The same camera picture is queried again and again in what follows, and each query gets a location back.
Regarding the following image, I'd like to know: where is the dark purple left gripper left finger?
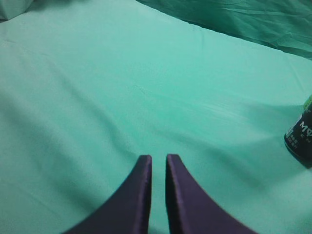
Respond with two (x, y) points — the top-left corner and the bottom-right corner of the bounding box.
(65, 155), (152, 234)

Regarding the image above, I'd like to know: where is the black Monster energy can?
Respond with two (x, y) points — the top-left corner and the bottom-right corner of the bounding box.
(284, 95), (312, 169)

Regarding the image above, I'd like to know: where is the green table cloth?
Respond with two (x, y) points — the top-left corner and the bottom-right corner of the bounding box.
(0, 0), (312, 234)

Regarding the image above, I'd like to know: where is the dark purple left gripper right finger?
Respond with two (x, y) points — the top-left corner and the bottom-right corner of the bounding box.
(166, 154), (255, 234)

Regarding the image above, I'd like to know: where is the green backdrop cloth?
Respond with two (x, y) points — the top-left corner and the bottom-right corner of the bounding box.
(141, 0), (312, 59)

